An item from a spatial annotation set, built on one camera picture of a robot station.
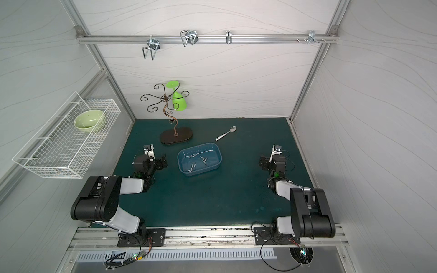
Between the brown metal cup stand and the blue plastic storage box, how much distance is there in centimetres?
12

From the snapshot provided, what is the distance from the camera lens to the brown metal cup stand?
2.88 ft

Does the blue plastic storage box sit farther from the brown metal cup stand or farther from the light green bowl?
the light green bowl

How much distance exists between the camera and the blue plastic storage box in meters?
0.94
